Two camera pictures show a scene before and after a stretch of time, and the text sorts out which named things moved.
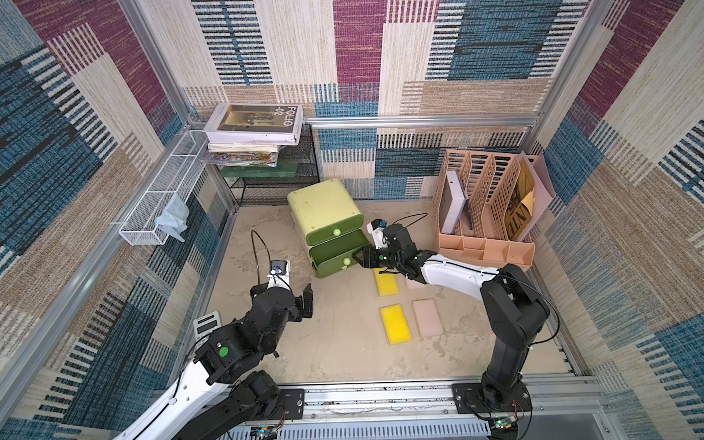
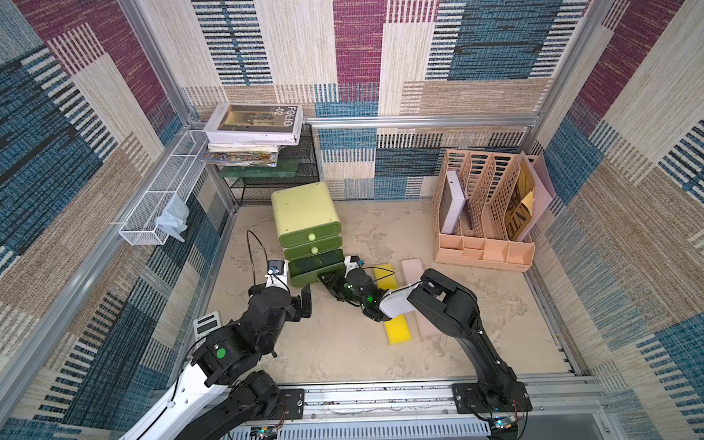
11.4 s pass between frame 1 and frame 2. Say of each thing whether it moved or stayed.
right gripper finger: moved
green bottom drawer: moved
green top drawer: moved
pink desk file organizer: stayed
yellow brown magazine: stayed
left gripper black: stayed
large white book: stayed
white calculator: stayed
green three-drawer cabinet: moved
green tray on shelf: stayed
